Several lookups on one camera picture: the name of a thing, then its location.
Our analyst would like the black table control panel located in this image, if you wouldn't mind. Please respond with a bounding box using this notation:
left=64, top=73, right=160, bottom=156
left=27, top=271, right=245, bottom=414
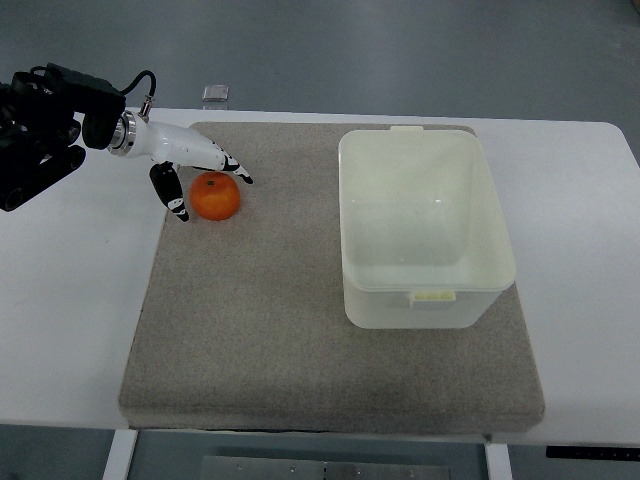
left=545, top=446, right=640, bottom=462

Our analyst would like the white table leg right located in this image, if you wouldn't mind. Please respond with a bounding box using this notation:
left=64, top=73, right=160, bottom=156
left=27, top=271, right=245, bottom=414
left=484, top=435, right=513, bottom=480

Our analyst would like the translucent white plastic box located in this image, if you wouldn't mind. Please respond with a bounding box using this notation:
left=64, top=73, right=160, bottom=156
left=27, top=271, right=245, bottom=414
left=338, top=126, right=516, bottom=329

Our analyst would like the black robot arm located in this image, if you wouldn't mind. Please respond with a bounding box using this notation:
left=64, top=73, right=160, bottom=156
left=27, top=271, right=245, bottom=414
left=1, top=63, right=126, bottom=212

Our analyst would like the beige felt mat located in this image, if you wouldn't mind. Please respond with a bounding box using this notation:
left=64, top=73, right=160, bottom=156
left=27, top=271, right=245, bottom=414
left=119, top=121, right=545, bottom=435

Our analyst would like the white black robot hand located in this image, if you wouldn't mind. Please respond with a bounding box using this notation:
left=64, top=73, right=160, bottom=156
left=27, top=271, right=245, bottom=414
left=108, top=111, right=253, bottom=222

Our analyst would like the white table leg left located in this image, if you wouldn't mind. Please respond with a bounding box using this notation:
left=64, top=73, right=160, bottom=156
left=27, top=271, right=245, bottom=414
left=102, top=430, right=138, bottom=480

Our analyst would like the orange fruit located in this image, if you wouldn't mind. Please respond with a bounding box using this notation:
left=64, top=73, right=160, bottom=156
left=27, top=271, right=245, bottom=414
left=189, top=172, right=241, bottom=221

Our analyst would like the white table leg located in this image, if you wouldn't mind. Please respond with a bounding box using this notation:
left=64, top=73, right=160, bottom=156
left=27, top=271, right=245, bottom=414
left=484, top=435, right=513, bottom=480
left=102, top=430, right=138, bottom=480

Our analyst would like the small silver floor plate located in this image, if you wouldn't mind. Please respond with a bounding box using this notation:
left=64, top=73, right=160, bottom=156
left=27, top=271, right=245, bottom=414
left=202, top=84, right=230, bottom=102

